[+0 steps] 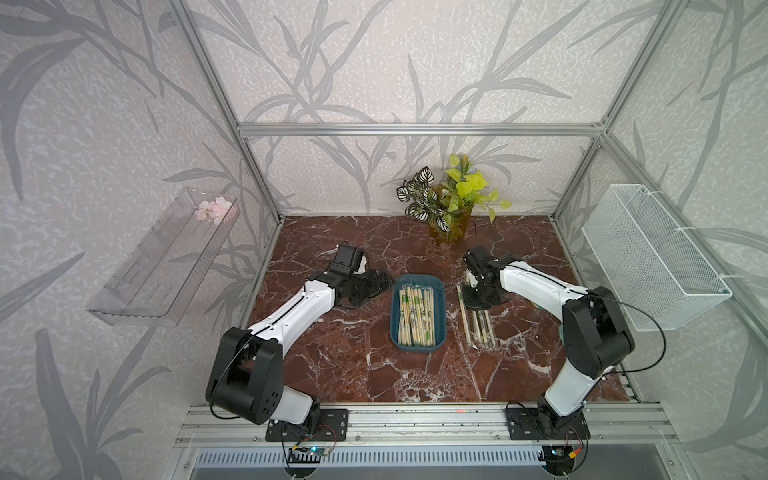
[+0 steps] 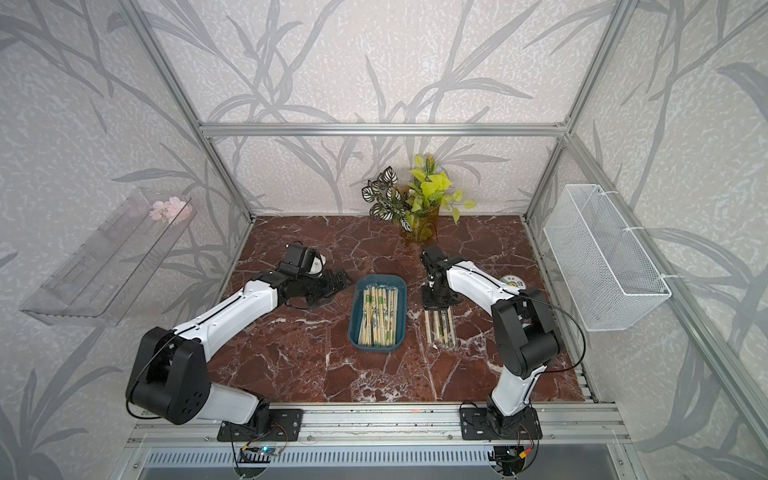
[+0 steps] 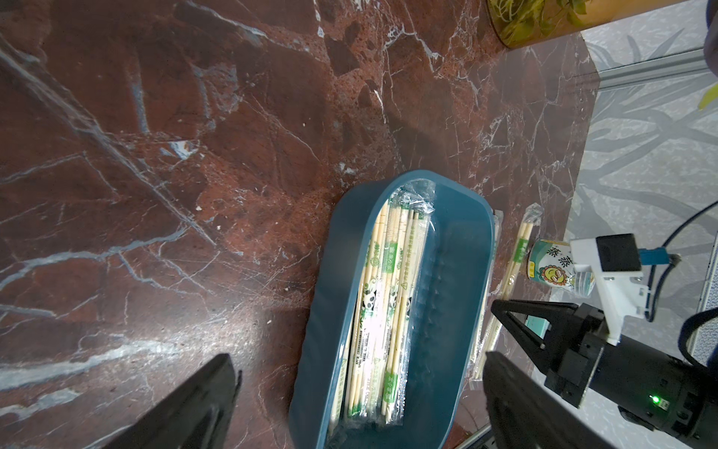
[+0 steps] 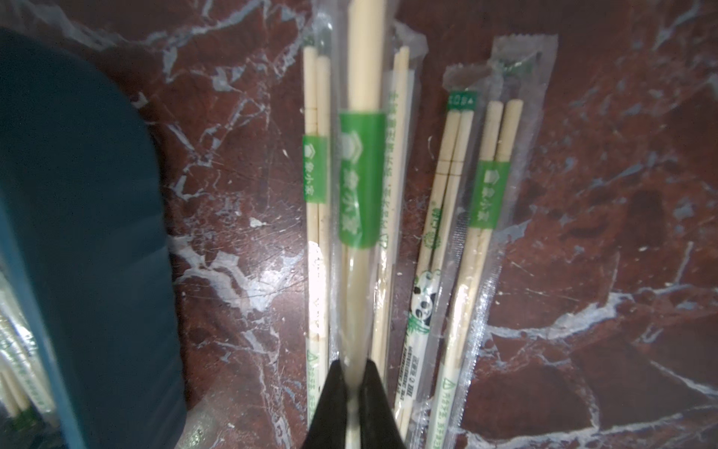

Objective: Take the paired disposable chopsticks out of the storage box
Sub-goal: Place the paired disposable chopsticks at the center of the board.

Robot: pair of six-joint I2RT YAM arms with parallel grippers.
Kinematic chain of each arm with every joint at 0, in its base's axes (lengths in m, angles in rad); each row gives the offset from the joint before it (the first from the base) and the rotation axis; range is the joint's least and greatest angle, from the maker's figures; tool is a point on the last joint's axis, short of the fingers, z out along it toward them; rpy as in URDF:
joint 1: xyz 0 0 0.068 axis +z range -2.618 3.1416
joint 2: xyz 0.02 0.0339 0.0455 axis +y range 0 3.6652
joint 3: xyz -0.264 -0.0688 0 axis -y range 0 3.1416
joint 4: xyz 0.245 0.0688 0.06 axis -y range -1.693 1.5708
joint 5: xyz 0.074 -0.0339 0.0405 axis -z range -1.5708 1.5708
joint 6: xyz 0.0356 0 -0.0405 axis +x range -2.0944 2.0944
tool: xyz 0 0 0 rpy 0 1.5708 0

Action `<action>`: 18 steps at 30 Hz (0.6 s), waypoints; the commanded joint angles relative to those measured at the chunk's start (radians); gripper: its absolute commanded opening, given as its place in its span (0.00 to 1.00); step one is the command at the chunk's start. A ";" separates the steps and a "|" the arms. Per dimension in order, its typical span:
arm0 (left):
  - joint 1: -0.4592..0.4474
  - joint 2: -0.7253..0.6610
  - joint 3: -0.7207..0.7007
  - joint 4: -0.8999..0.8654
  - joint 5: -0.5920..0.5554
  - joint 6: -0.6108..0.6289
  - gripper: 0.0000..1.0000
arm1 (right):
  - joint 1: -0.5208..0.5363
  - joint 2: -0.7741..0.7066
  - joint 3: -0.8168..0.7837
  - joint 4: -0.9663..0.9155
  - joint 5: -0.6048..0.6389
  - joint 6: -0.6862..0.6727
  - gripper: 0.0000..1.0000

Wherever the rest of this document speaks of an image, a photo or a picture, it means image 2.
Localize teal storage box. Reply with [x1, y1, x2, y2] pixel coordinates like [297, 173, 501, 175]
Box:
[348, 274, 407, 353]

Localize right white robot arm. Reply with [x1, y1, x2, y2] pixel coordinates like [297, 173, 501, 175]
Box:
[421, 248, 562, 419]

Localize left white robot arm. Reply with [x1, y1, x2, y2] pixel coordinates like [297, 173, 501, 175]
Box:
[126, 269, 353, 425]

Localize wrapped chopsticks in box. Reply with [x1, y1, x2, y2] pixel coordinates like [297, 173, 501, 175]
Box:
[357, 284, 398, 347]

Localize amber glass vase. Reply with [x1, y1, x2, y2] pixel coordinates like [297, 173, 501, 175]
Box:
[395, 207, 439, 244]

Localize green artificial plant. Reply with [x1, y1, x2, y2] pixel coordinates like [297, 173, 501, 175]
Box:
[361, 154, 477, 226]

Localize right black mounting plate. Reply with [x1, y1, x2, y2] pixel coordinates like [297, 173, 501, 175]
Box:
[458, 405, 542, 442]

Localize black mounting plate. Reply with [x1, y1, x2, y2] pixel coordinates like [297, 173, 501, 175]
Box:
[458, 405, 542, 442]
[217, 408, 304, 443]

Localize pink artificial flower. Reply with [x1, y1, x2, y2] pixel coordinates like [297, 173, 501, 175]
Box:
[148, 196, 194, 224]

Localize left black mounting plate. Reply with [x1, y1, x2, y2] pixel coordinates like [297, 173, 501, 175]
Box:
[217, 408, 304, 443]

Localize left circuit board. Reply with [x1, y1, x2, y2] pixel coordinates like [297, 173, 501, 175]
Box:
[237, 443, 287, 464]

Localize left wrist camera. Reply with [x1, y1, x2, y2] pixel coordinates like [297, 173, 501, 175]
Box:
[277, 243, 325, 278]

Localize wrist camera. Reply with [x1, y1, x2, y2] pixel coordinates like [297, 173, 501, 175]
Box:
[277, 243, 325, 278]
[420, 245, 447, 277]

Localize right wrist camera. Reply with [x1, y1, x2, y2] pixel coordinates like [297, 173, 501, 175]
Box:
[420, 245, 447, 277]

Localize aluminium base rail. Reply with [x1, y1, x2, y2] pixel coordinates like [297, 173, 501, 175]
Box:
[126, 402, 631, 448]

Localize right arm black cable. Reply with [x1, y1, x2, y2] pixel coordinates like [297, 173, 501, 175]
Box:
[461, 263, 588, 374]

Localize aluminium frame crossbar back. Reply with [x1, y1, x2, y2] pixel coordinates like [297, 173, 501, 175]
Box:
[198, 123, 566, 137]

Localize white wire mesh basket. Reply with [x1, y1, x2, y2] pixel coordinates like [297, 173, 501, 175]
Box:
[543, 184, 672, 332]

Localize clear acrylic wall shelf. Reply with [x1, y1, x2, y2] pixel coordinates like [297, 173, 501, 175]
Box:
[20, 188, 197, 327]

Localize aluminium frame post left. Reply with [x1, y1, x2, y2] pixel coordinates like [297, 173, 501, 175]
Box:
[118, 0, 254, 223]

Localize aluminium frame post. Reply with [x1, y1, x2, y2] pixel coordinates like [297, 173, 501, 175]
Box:
[118, 0, 254, 223]
[523, 0, 638, 222]

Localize aluminium frame post right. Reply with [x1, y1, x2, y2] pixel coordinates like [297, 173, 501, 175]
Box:
[523, 0, 638, 222]

